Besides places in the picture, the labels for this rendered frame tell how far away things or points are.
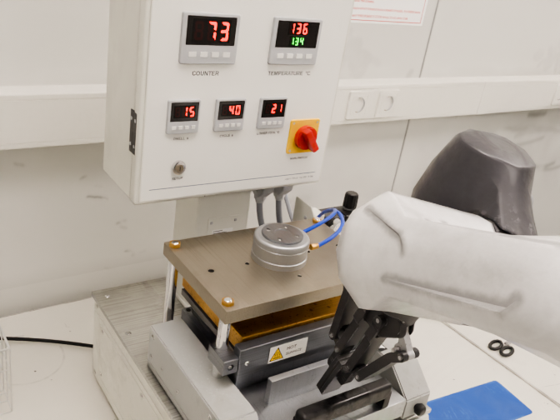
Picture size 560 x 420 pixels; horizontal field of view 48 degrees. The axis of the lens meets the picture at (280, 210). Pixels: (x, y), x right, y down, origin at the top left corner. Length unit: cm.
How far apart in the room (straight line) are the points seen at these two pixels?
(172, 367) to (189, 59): 40
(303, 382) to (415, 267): 44
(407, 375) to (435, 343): 52
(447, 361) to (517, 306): 104
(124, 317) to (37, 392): 23
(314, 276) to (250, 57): 31
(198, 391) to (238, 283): 14
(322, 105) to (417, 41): 76
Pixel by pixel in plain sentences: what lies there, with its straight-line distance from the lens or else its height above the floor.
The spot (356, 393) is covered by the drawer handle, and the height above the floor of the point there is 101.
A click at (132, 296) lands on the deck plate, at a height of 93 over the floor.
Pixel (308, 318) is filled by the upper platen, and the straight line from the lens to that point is 87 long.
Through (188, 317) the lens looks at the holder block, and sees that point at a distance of 95.
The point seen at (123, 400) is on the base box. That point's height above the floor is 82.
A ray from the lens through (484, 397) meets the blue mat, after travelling 136.
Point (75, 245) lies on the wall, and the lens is 137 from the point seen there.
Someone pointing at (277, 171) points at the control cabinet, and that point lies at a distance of 99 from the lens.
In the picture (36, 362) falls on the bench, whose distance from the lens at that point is 125.
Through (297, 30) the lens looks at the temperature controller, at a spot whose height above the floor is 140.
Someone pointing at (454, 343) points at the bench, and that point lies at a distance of 148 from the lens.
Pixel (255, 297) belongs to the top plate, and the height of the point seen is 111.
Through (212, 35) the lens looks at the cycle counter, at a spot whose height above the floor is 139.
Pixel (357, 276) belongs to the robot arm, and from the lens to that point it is 51.
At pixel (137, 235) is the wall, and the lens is 141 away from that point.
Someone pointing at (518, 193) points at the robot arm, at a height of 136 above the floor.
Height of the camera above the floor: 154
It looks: 25 degrees down
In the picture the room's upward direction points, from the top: 9 degrees clockwise
